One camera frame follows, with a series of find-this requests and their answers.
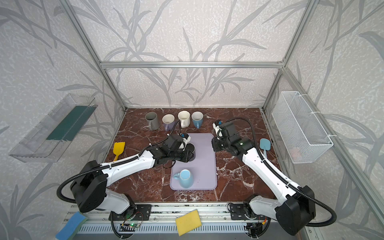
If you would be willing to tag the blue sponge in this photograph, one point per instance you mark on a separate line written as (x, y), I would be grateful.
(72, 227)

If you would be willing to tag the clear plastic shelf bin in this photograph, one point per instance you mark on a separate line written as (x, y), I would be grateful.
(48, 141)

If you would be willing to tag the light blue spatula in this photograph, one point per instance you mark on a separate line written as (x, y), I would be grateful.
(265, 145)

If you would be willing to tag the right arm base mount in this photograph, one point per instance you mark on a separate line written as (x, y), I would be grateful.
(243, 212)

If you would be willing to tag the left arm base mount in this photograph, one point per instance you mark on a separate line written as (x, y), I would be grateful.
(137, 213)

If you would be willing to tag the light blue mug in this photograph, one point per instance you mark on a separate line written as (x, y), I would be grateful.
(185, 178)

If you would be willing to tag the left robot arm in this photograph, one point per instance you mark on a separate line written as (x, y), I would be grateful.
(89, 189)

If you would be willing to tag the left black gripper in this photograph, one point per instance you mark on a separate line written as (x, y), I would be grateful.
(186, 148)

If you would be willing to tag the white wire basket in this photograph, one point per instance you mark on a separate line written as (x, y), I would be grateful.
(304, 136)

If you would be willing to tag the green circuit board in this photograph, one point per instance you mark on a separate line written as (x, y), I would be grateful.
(129, 227)

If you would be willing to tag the yellow sponge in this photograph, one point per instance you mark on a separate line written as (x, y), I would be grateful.
(188, 222)

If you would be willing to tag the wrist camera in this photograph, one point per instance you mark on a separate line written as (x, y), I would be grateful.
(216, 126)
(186, 137)

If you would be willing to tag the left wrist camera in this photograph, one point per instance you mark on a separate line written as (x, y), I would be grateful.
(186, 137)

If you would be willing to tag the lavender plastic tray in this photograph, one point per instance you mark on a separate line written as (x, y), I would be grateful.
(203, 167)

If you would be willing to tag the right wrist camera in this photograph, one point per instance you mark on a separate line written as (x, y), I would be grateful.
(216, 126)

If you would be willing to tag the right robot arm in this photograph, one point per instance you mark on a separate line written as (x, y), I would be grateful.
(294, 207)

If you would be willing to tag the lavender mug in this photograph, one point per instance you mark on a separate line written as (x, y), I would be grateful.
(168, 122)

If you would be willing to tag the blue dotted square mug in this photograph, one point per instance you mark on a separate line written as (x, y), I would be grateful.
(198, 118)

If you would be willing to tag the white faceted mug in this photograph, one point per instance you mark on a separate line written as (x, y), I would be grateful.
(184, 117)

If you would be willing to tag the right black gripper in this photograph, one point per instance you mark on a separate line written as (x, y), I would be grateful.
(217, 143)

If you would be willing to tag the black mug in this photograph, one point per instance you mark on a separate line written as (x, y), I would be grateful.
(190, 152)

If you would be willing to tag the grey mug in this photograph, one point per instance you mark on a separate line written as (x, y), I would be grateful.
(153, 121)

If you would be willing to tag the yellow spatula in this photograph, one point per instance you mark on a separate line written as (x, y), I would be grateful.
(118, 149)

